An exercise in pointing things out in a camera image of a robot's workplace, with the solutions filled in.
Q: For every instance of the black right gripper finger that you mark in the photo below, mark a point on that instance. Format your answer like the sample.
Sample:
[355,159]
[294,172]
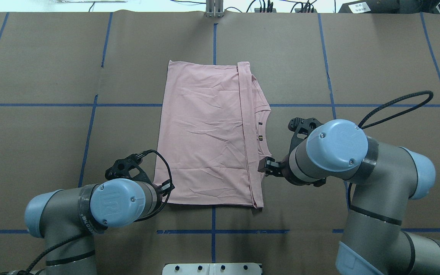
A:
[269,167]

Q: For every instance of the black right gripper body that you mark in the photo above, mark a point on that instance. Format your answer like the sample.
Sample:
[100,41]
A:
[280,168]

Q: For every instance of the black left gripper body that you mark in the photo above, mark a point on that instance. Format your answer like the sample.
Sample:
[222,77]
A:
[165,188]

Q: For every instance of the pink t-shirt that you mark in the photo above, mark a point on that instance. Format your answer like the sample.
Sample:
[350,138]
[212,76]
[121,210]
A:
[213,133]

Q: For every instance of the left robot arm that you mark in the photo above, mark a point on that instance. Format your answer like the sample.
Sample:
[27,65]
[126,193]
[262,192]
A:
[68,220]

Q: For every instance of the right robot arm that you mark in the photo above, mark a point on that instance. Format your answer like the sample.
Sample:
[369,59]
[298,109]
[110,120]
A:
[386,178]

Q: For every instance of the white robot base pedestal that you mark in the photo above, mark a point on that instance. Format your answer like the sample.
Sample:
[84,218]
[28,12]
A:
[248,268]

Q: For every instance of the aluminium frame post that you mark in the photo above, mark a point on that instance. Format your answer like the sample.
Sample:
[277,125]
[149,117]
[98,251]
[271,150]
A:
[214,8]

